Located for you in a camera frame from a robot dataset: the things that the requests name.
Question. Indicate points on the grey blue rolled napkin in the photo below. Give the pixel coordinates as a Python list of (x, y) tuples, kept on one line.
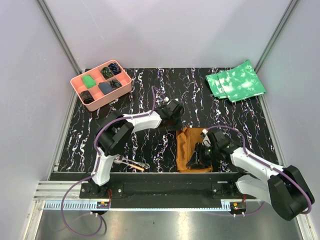
[(105, 88)]

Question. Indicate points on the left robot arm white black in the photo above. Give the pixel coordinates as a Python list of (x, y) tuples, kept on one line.
[(112, 137)]

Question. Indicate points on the dark patterned roll back right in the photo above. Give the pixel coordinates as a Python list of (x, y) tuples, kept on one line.
[(115, 68)]

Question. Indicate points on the dark patterned roll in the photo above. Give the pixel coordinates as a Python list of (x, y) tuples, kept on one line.
[(106, 73), (86, 97), (115, 68), (115, 84)]

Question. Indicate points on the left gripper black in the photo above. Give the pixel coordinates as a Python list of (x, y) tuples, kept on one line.
[(177, 125)]

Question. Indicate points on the wooden handled spoon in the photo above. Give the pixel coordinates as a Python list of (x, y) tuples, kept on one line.
[(136, 167)]

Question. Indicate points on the black marble pattern mat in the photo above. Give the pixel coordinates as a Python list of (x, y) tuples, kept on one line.
[(201, 110)]

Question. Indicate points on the pink compartment tray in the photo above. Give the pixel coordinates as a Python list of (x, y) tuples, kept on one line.
[(101, 99)]

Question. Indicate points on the dark patterned roll front right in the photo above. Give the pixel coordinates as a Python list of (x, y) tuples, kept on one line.
[(115, 84)]

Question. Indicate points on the green rolled napkin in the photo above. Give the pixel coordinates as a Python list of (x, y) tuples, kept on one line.
[(88, 81)]

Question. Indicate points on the orange cloth napkin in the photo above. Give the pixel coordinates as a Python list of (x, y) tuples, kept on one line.
[(186, 140)]

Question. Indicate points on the green white patterned napkins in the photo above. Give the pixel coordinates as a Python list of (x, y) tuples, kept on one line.
[(236, 84)]

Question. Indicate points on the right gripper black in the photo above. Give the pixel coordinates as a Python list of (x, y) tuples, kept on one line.
[(195, 162)]

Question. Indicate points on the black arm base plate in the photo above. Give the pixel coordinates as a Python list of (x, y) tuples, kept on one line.
[(216, 185)]

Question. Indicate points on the dark patterned roll front left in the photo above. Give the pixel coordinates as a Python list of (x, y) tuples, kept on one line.
[(86, 97)]

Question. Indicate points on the silver fork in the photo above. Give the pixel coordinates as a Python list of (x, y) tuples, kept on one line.
[(122, 160)]

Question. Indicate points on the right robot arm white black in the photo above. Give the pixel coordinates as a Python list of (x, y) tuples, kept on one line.
[(284, 188)]

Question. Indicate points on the dark patterned roll back middle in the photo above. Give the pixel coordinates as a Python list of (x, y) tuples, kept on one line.
[(106, 73)]

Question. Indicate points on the aluminium frame rail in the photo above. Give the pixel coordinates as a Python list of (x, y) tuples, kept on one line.
[(171, 196)]

